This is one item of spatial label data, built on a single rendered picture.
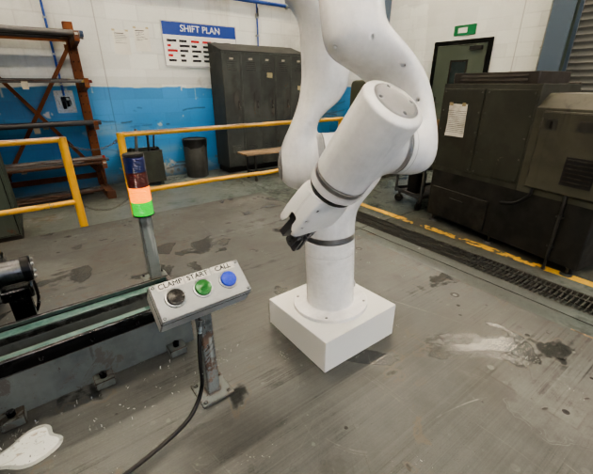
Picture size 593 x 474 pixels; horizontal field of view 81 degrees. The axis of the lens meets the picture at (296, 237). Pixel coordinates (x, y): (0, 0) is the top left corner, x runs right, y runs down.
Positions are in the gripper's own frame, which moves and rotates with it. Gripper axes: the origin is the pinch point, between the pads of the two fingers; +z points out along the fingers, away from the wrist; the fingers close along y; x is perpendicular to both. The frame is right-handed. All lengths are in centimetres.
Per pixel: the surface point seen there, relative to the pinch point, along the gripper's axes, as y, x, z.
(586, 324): -220, 83, 79
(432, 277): -63, 16, 30
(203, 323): 17.4, 4.4, 15.6
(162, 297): 24.0, -0.8, 8.8
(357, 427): -1.0, 34.5, 15.5
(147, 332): 24.0, -3.9, 35.9
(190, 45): -207, -470, 263
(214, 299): 16.0, 2.7, 8.8
